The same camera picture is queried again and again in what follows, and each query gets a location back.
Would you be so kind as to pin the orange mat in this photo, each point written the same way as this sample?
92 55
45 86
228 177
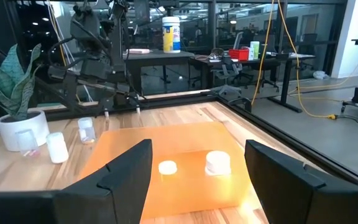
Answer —
185 193

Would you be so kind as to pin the flat pink item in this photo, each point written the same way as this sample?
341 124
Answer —
138 51

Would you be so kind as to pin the green white container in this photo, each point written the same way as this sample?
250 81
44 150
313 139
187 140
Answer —
255 49

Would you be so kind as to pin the red plastic bin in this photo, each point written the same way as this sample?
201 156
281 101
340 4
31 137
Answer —
238 54

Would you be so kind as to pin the grey office chair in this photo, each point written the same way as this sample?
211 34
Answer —
228 74

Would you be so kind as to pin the black office chair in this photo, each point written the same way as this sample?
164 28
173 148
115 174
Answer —
269 74

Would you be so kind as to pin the snake plant in white pot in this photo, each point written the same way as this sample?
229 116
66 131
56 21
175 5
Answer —
14 124

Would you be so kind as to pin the headset on desk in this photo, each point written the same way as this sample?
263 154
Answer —
217 53

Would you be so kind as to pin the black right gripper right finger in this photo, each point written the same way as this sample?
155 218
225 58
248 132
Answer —
291 193

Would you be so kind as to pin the white bag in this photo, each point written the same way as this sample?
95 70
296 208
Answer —
320 75

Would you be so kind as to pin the small clear cup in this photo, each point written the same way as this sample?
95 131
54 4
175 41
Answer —
27 143

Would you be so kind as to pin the white opaque pill bottle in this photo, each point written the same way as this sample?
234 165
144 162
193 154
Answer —
57 148

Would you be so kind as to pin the clear pill bottle white cap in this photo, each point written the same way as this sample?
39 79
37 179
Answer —
86 130

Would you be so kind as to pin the long black desk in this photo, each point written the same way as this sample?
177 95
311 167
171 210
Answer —
259 60

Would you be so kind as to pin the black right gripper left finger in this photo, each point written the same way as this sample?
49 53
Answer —
113 193

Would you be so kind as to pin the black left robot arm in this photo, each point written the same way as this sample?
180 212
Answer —
117 46

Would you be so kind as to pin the small black desk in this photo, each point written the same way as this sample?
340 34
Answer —
160 57

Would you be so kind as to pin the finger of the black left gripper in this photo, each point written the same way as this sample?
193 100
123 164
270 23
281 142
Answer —
60 71
70 93

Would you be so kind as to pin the white yellow wipes canister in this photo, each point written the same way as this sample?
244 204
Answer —
171 34

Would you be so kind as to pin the small white box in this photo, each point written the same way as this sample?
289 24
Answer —
250 53

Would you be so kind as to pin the small white lid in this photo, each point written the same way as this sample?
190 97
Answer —
167 167

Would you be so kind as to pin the black mount post white tip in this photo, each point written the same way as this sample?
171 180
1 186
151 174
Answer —
138 108
106 112

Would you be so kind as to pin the wide white pill bottle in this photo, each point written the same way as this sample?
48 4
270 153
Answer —
218 162

